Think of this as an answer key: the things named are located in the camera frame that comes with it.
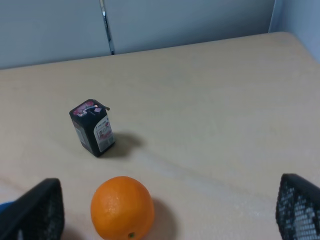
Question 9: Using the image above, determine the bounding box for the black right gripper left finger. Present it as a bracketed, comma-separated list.
[0, 178, 65, 240]

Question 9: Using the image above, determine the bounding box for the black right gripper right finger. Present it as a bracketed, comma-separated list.
[275, 173, 320, 240]

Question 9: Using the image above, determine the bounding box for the blue bowl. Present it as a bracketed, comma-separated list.
[0, 201, 14, 213]

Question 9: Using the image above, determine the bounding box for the orange fruit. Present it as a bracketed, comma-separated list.
[90, 176, 155, 240]

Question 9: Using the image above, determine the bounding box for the black drink carton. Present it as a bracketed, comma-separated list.
[69, 99, 115, 157]

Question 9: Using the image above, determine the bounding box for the metal wall panel strip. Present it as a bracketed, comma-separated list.
[99, 0, 115, 55]

